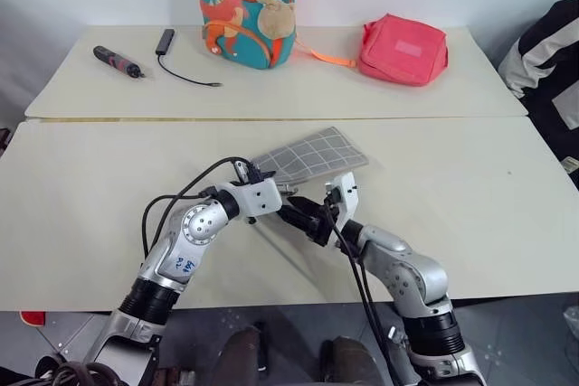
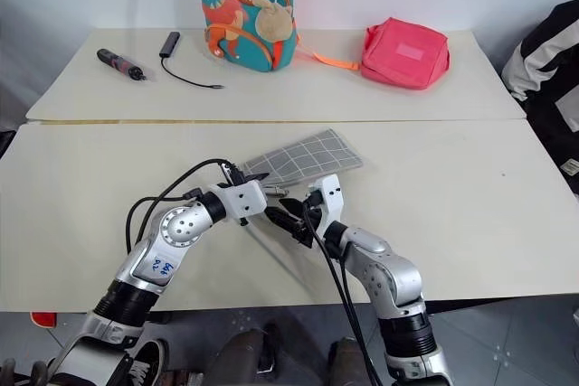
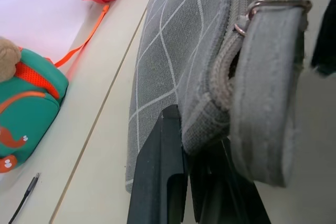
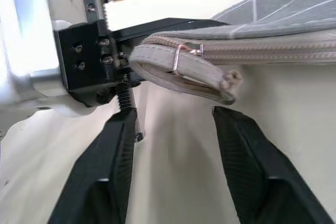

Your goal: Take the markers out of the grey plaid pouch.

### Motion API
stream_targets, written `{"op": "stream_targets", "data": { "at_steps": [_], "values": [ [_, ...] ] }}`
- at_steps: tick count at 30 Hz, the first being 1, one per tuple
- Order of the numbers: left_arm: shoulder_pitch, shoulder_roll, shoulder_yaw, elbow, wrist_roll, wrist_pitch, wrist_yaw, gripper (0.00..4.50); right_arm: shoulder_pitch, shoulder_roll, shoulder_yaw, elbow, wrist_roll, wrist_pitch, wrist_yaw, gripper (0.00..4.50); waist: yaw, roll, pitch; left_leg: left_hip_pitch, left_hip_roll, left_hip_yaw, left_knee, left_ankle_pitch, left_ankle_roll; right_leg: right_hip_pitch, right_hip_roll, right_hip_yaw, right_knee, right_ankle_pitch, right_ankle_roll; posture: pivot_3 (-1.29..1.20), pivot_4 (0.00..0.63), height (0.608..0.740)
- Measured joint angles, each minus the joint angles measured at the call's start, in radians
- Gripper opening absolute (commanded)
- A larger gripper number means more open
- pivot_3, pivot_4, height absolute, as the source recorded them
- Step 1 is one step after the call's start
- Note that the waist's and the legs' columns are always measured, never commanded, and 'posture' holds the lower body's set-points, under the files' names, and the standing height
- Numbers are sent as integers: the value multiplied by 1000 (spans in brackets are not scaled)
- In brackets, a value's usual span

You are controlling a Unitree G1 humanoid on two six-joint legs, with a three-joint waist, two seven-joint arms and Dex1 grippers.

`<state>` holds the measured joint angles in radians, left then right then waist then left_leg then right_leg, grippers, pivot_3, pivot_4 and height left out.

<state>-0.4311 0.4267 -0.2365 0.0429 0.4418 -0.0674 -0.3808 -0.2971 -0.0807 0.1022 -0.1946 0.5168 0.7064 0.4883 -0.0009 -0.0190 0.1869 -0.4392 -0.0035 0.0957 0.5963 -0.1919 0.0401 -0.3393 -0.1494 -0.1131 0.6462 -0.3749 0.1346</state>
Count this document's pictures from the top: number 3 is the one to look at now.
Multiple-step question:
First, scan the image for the white sheet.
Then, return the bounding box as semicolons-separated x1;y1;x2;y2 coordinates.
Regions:
0;0;107;59

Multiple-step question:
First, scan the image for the grey plaid zipper pouch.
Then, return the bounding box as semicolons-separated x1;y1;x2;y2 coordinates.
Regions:
124;0;313;195

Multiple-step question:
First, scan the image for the brown plush toy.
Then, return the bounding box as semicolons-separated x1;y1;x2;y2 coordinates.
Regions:
0;37;22;82

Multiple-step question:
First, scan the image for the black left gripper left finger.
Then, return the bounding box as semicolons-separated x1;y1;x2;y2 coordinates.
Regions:
127;104;189;224

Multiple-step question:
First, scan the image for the black usb cable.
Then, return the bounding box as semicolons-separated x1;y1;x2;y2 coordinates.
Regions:
7;173;41;224

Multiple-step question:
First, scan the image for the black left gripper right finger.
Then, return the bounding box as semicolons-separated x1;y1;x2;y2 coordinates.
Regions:
187;137;271;224

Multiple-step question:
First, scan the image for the orange strap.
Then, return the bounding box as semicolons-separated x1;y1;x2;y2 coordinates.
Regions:
54;5;110;67

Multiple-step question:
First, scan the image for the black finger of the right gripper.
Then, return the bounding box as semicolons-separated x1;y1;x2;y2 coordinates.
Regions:
311;0;336;77

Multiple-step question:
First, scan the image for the green dinosaur backpack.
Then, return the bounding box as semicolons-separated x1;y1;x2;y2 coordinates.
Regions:
0;47;69;174

